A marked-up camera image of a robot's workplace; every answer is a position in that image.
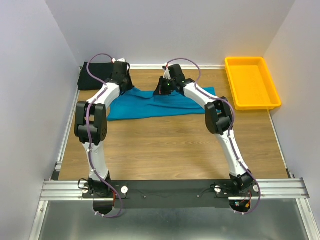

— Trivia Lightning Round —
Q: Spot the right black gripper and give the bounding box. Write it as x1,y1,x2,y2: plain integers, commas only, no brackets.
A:
151,76,175,97

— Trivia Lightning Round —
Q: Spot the blue t shirt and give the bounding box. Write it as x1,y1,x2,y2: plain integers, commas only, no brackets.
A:
107,87,205,122

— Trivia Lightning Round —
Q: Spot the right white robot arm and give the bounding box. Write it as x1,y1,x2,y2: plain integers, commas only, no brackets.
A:
153,63,255,196

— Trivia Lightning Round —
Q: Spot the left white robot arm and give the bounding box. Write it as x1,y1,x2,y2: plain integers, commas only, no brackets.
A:
74,58,134,198

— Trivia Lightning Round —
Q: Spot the folded black t shirt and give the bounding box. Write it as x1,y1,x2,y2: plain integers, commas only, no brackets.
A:
77,61,115,91

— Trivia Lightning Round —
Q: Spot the yellow plastic bin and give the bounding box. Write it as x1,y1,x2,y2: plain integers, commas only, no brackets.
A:
224,56,282,111

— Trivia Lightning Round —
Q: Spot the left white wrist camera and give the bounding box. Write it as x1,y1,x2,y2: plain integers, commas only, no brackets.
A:
111,58,126,64

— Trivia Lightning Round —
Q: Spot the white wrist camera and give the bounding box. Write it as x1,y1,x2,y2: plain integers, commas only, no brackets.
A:
162,62,171,80
111,58,126,64

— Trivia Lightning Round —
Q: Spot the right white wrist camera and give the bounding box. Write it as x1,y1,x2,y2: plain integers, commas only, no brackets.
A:
162,62,171,80

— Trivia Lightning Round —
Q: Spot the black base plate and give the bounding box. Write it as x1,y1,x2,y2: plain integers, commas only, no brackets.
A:
81,178,259,212

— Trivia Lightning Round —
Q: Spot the aluminium frame rail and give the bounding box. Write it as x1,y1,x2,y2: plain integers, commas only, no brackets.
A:
40,178,310,201

